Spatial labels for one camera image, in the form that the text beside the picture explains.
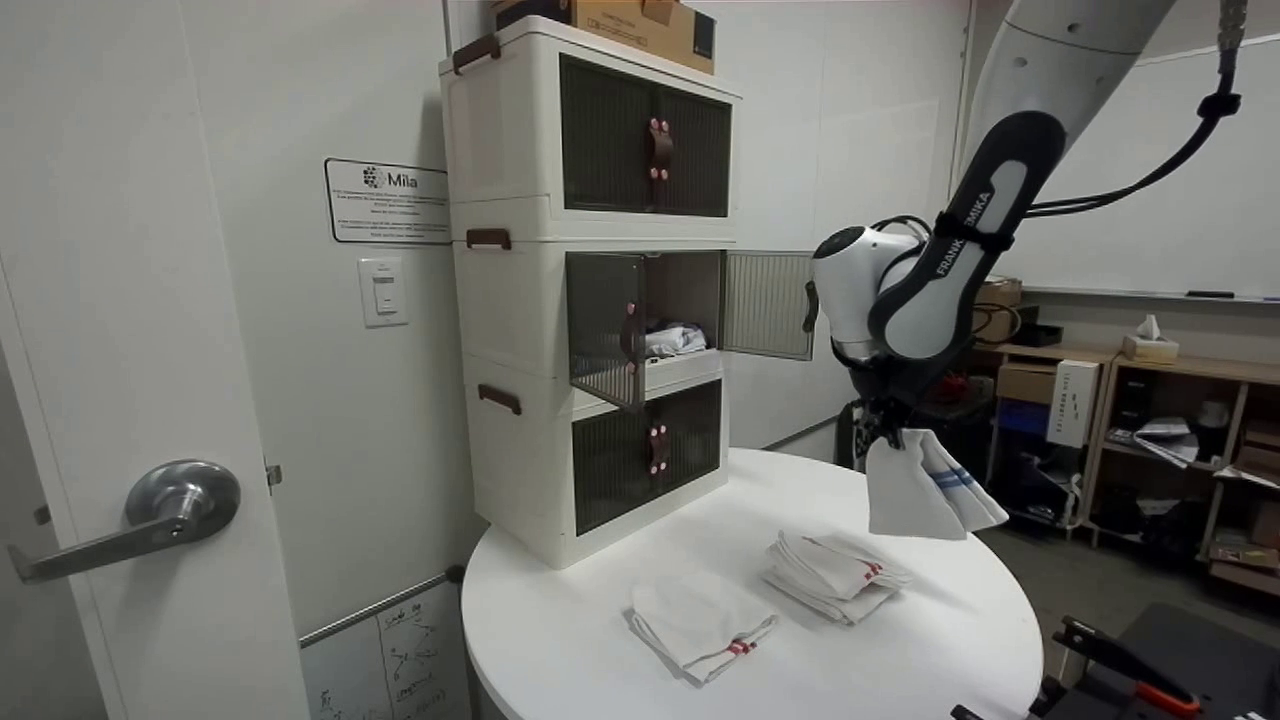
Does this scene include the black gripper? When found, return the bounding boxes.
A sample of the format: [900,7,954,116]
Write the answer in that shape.
[853,358,952,447]

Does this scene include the translucent grey cabinet door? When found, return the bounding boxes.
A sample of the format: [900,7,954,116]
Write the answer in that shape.
[720,246,820,363]

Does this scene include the small rolled white towel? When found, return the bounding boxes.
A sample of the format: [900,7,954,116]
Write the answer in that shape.
[645,318,711,358]

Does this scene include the flat folded white towel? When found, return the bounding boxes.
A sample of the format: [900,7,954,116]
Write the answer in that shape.
[621,570,782,687]

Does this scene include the white stacked storage cabinet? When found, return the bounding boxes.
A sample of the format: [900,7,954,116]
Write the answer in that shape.
[434,12,742,570]

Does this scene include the black framed picture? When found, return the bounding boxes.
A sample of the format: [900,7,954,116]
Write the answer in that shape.
[832,393,870,471]

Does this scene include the black storage crate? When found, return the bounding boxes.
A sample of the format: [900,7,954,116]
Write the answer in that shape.
[917,377,998,520]

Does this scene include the tan cardboard box with lid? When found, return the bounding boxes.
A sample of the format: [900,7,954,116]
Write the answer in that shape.
[969,272,1027,352]

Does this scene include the white upright carton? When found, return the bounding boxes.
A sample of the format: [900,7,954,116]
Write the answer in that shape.
[1043,356,1104,452]

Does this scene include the stacked folded white towels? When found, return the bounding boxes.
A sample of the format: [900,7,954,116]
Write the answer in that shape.
[755,529,906,633]

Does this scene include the tissue box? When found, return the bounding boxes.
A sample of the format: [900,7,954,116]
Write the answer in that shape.
[1116,310,1184,369]

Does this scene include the wooden shelf unit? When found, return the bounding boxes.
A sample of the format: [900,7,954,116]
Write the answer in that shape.
[931,336,1280,601]

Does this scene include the brown cardboard box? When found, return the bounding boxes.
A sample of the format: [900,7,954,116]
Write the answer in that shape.
[483,0,720,77]

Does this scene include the white room door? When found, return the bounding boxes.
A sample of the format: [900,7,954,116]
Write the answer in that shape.
[0,0,312,720]

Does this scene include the large wall whiteboard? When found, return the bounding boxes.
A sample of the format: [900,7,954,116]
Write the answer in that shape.
[976,30,1280,309]

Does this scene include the black tool with orange handle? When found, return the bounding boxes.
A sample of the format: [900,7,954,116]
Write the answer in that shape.
[1052,617,1210,720]

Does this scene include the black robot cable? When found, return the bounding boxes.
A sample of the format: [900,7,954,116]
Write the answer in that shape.
[1025,0,1250,223]

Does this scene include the white light switch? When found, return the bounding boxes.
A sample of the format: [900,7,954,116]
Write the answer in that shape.
[356,250,413,330]

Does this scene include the white wall sign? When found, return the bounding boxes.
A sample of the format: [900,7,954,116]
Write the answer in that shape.
[318,155,455,246]

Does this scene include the silver door lever handle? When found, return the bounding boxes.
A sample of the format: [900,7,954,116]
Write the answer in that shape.
[6,457,247,584]

